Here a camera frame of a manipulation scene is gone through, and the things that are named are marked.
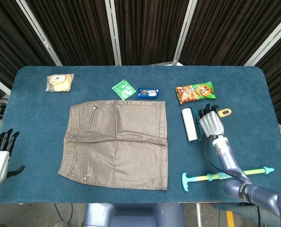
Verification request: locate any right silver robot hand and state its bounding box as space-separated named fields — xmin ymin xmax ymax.
xmin=196 ymin=103 xmax=226 ymax=138

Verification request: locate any teal handled lint roller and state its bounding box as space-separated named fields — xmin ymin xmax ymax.
xmin=181 ymin=107 xmax=232 ymax=143

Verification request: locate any brown zippered skirt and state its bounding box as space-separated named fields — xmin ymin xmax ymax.
xmin=57 ymin=99 xmax=169 ymax=191

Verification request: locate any orange green snack bag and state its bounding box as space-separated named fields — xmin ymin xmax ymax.
xmin=174 ymin=81 xmax=217 ymax=105

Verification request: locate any blue toy pump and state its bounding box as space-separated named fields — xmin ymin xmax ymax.
xmin=181 ymin=166 xmax=275 ymax=192

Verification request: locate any blue tablecloth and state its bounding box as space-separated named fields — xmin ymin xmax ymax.
xmin=0 ymin=65 xmax=281 ymax=204

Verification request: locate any blue cookie pack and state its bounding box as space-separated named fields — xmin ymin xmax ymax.
xmin=136 ymin=87 xmax=160 ymax=99

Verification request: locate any dark folding screen panel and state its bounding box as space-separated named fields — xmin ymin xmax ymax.
xmin=173 ymin=0 xmax=281 ymax=67
xmin=244 ymin=14 xmax=281 ymax=130
xmin=15 ymin=0 xmax=122 ymax=67
xmin=104 ymin=0 xmax=196 ymax=67
xmin=0 ymin=0 xmax=63 ymax=82

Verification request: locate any green sachet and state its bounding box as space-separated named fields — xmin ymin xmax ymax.
xmin=111 ymin=79 xmax=136 ymax=101

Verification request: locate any clear bag of biscuits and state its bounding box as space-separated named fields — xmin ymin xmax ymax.
xmin=45 ymin=73 xmax=74 ymax=92

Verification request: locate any grey robot torso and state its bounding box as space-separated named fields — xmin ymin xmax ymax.
xmin=83 ymin=202 xmax=186 ymax=227

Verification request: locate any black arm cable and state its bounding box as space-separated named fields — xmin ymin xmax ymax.
xmin=203 ymin=138 xmax=261 ymax=227

